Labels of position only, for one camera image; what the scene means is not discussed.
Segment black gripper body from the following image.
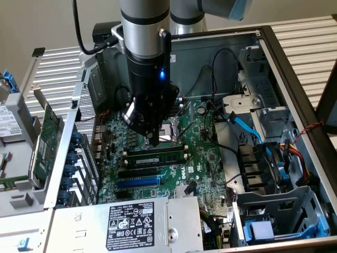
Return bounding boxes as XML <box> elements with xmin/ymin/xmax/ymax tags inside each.
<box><xmin>127</xmin><ymin>52</ymin><xmax>176</xmax><ymax>124</ymax></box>

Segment RAM memory stick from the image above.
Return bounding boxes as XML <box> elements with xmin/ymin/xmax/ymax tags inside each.
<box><xmin>123</xmin><ymin>149</ymin><xmax>190</xmax><ymax>162</ymax></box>

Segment metal locking lever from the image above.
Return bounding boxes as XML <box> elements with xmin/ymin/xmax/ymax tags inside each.
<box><xmin>175</xmin><ymin>101</ymin><xmax>192</xmax><ymax>118</ymax></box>
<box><xmin>177</xmin><ymin>122</ymin><xmax>196</xmax><ymax>140</ymax></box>

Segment metal CPU socket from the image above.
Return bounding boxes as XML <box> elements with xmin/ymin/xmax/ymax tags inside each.
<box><xmin>142</xmin><ymin>115</ymin><xmax>184</xmax><ymax>151</ymax></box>

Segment long black expansion slot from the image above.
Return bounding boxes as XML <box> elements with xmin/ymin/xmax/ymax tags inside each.
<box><xmin>117</xmin><ymin>167</ymin><xmax>159</xmax><ymax>179</ymax></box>

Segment green motherboard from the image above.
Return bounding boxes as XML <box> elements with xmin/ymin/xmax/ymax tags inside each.
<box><xmin>96</xmin><ymin>98</ymin><xmax>231</xmax><ymax>213</ymax></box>

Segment open PC case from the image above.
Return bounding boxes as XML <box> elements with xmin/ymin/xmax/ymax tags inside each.
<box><xmin>0</xmin><ymin>25</ymin><xmax>337</xmax><ymax>253</ymax></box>

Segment blue expansion slot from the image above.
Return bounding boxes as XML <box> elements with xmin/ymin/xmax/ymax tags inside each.
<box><xmin>116</xmin><ymin>176</ymin><xmax>161</xmax><ymax>189</ymax></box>

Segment black box device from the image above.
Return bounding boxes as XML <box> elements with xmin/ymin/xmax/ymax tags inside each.
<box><xmin>92</xmin><ymin>22</ymin><xmax>122</xmax><ymax>51</ymax></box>

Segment short black expansion slot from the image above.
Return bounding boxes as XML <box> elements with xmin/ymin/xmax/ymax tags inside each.
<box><xmin>115</xmin><ymin>189</ymin><xmax>133</xmax><ymax>200</ymax></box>

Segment silver chipset heatsink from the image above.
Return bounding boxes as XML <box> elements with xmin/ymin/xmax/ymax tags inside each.
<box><xmin>174</xmin><ymin>184</ymin><xmax>197</xmax><ymax>199</ymax></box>

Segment green graphics card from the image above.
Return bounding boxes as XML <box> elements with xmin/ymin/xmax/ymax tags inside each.
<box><xmin>27</xmin><ymin>83</ymin><xmax>64</xmax><ymax>190</ymax></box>

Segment silver disk bay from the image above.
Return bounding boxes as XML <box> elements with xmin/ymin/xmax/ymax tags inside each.
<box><xmin>238</xmin><ymin>45</ymin><xmax>297</xmax><ymax>138</ymax></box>

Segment silver power supply unit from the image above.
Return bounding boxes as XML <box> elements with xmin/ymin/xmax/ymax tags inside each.
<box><xmin>46</xmin><ymin>196</ymin><xmax>205</xmax><ymax>253</ymax></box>

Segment hard disk drive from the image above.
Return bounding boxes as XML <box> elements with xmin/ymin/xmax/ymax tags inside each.
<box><xmin>0</xmin><ymin>79</ymin><xmax>25</xmax><ymax>144</ymax></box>

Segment blue disk caddy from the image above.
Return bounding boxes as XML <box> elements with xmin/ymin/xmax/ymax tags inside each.
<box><xmin>242</xmin><ymin>213</ymin><xmax>331</xmax><ymax>245</ymax></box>
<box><xmin>0</xmin><ymin>68</ymin><xmax>22</xmax><ymax>93</ymax></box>

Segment grey disk bay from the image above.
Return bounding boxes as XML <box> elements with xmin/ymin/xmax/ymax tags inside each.
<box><xmin>235</xmin><ymin>185</ymin><xmax>331</xmax><ymax>247</ymax></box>

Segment dark flat panel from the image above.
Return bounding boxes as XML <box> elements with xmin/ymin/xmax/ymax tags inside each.
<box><xmin>315</xmin><ymin>59</ymin><xmax>337</xmax><ymax>151</ymax></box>

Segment blue plastic latch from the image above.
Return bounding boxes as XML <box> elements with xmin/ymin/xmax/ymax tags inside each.
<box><xmin>17</xmin><ymin>237</ymin><xmax>31</xmax><ymax>253</ymax></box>

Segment red black twisted wire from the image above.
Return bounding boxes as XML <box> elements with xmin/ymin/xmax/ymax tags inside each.
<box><xmin>78</xmin><ymin>109</ymin><xmax>111</xmax><ymax>123</ymax></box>
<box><xmin>291</xmin><ymin>120</ymin><xmax>326</xmax><ymax>146</ymax></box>

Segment thin black wire loop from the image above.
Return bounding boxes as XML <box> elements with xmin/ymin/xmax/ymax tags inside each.
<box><xmin>114</xmin><ymin>84</ymin><xmax>132</xmax><ymax>106</ymax></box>

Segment long black looped wire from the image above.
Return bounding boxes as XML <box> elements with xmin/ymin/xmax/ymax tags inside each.
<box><xmin>211</xmin><ymin>48</ymin><xmax>240</xmax><ymax>103</ymax></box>

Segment silver metal bracket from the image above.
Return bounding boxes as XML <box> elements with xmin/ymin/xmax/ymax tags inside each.
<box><xmin>222</xmin><ymin>94</ymin><xmax>264</xmax><ymax>114</ymax></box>

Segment blue SATA wire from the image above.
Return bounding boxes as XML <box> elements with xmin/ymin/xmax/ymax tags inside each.
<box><xmin>226</xmin><ymin>110</ymin><xmax>273</xmax><ymax>159</ymax></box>

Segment black wire plug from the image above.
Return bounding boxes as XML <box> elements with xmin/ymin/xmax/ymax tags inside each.
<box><xmin>185</xmin><ymin>181</ymin><xmax>197</xmax><ymax>196</ymax></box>

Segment thick black camera cable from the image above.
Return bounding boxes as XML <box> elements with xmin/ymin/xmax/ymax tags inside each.
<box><xmin>71</xmin><ymin>0</ymin><xmax>120</xmax><ymax>56</ymax></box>

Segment black yellow wire bundle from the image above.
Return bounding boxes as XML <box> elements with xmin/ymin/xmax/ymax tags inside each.
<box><xmin>199</xmin><ymin>208</ymin><xmax>221</xmax><ymax>251</ymax></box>

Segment yellow red power wires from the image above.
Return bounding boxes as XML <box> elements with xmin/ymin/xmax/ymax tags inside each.
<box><xmin>278</xmin><ymin>139</ymin><xmax>320</xmax><ymax>188</ymax></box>

